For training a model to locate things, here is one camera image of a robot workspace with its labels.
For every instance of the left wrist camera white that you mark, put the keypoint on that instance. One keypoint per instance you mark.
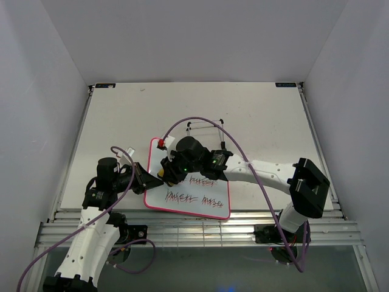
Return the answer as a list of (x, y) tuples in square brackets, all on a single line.
[(125, 157)]

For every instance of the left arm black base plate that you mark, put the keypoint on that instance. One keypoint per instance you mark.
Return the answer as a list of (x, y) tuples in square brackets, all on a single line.
[(129, 233)]

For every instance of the left blue corner label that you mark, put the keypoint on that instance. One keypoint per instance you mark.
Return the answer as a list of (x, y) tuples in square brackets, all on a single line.
[(105, 85)]

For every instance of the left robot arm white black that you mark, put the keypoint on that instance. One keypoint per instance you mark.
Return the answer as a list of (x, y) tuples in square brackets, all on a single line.
[(102, 233)]

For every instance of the pink framed whiteboard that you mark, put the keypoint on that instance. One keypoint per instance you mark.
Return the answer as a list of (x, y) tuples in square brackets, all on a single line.
[(196, 195)]

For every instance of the yellow bone-shaped eraser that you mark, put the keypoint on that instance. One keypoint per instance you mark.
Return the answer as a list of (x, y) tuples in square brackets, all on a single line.
[(166, 177)]

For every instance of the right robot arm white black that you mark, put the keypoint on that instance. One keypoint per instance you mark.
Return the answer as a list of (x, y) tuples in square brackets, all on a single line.
[(303, 181)]

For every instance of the wire whiteboard stand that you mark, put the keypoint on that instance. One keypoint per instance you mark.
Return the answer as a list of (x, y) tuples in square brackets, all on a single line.
[(213, 131)]

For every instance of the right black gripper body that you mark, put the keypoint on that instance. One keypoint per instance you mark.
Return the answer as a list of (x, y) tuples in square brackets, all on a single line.
[(177, 160)]

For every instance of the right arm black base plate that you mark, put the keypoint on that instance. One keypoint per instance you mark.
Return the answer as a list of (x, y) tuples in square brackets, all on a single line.
[(268, 233)]

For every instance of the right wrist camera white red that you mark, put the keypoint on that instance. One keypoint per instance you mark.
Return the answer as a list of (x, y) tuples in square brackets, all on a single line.
[(166, 143)]

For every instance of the blue corner label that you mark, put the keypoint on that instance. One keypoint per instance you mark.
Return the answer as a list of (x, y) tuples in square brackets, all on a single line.
[(105, 85), (285, 85)]

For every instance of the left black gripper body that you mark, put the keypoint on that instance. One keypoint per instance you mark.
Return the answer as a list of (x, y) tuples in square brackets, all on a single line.
[(121, 182)]

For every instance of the right blue corner label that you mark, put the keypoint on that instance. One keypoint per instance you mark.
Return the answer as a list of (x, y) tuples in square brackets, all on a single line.
[(285, 85)]

